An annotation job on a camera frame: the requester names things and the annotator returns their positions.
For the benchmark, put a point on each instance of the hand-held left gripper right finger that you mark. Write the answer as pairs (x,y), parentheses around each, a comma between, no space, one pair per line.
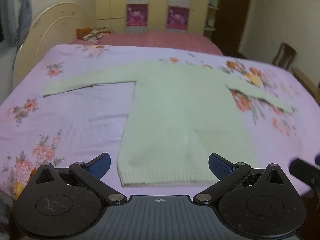
(218,164)

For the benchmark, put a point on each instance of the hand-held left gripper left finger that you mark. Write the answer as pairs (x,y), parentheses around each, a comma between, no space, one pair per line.
(100,164)

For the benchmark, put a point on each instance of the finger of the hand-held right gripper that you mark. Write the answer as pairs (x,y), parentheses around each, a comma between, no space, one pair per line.
(303,171)

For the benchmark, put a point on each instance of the pale green knit sweater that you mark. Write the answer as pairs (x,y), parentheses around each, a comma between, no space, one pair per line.
(175,105)

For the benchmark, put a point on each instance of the lilac floral bed sheet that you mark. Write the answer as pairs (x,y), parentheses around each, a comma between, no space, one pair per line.
(75,110)

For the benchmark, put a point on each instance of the brown wooden furniture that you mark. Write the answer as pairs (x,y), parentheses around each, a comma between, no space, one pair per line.
(306,81)

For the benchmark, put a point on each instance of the wooden chair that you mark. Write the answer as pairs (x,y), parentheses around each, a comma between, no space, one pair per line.
(283,55)

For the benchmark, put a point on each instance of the orange and white folded cloth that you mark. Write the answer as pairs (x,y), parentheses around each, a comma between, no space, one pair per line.
(91,33)

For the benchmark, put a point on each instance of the pink bedspread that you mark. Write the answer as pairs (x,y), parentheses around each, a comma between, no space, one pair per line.
(162,40)

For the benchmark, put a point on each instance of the dark shelf ornament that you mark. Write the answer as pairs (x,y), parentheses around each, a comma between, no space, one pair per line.
(209,23)

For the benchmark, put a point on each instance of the cream arched headboard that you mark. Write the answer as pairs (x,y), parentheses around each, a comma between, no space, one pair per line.
(50,30)

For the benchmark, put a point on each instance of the dark wooden door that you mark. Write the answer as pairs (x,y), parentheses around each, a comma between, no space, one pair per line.
(232,17)

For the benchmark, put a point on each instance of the pale blue shelf figurine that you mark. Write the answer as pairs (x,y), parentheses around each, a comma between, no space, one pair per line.
(213,3)

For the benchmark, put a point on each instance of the yellow wardrobe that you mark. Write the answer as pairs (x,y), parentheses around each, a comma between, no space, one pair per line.
(111,2)

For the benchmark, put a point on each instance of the grey-blue curtain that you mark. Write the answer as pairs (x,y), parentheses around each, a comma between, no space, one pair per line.
(23,10)

